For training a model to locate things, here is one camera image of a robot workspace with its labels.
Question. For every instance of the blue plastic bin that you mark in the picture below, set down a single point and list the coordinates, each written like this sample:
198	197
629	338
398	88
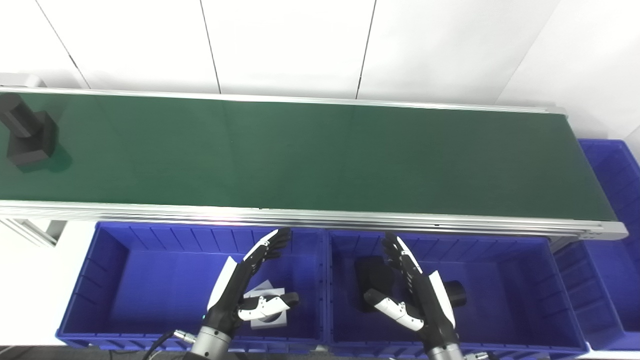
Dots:
612	210
510	290
150	280

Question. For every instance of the green conveyor belt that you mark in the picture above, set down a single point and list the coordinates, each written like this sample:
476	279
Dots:
320	155
350	218

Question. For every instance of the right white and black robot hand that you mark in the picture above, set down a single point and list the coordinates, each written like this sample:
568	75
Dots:
427	300

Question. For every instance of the black block with cylinder part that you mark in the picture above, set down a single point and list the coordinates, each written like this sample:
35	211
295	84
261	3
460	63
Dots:
375	275
31	140

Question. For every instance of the grey conveyor motor housing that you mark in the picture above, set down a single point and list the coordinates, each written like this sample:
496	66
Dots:
22	81

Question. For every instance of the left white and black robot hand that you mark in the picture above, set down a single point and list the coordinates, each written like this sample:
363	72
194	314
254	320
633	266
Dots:
235	290

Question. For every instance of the aluminium conveyor support leg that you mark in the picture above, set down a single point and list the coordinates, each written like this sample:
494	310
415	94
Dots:
30	231

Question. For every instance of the white square part with hole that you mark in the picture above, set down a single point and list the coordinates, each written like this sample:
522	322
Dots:
267	320

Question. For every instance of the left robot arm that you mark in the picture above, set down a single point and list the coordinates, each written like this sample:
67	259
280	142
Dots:
210	342

